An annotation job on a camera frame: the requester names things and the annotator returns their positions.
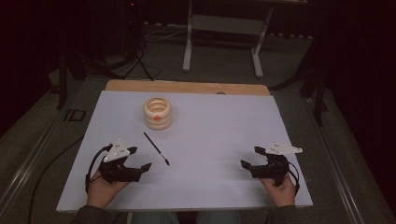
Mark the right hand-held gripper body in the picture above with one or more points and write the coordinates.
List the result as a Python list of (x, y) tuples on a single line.
[(271, 169)]

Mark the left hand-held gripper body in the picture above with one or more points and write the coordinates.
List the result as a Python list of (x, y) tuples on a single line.
[(120, 172)]

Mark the thin black pen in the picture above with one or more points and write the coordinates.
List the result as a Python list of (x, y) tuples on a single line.
[(156, 149)]

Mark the cream ribbed pen holder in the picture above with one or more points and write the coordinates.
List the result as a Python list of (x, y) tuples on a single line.
[(157, 119)]

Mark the person's right hand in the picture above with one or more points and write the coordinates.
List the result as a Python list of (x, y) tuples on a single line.
[(281, 194)]

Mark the person's left hand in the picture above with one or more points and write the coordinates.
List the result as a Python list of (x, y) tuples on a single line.
[(101, 193)]

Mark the white table sheet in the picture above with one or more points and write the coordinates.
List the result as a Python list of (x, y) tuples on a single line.
[(202, 140)]

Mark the person's left leg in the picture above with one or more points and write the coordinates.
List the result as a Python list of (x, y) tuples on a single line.
[(155, 218)]

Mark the person's leg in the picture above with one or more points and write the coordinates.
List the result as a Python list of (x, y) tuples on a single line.
[(155, 218), (219, 218)]

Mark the person's right leg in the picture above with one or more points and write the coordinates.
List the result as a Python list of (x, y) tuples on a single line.
[(219, 218)]

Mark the black floor socket plate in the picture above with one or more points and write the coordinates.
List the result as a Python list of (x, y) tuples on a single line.
[(74, 115)]

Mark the wooden table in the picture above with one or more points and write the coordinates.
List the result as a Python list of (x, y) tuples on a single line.
[(174, 86)]

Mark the black metal stand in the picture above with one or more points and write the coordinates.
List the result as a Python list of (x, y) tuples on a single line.
[(319, 93)]

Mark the black tripod stand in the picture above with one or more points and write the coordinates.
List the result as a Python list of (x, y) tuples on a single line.
[(137, 59)]

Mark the white metal stand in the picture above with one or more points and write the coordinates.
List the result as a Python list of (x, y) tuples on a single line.
[(187, 46)]

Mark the metal floor rail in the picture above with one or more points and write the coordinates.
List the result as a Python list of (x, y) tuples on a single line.
[(334, 161), (28, 161)]

